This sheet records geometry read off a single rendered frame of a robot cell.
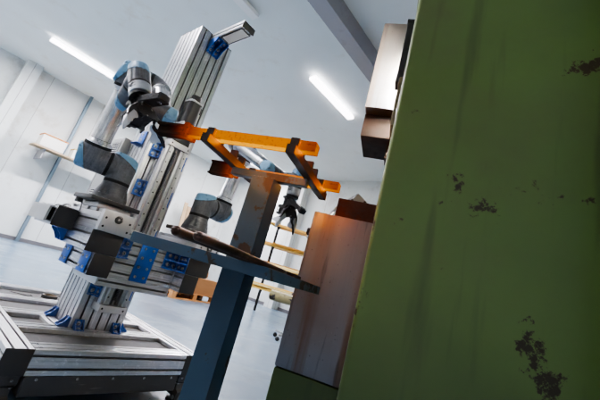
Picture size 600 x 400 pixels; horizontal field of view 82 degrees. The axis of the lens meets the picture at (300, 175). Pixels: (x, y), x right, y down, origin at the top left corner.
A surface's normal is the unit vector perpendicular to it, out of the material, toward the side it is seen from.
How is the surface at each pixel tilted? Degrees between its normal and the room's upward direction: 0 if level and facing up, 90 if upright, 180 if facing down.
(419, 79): 90
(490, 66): 90
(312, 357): 90
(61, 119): 90
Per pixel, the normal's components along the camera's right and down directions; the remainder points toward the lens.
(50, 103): 0.76, 0.00
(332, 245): -0.22, -0.36
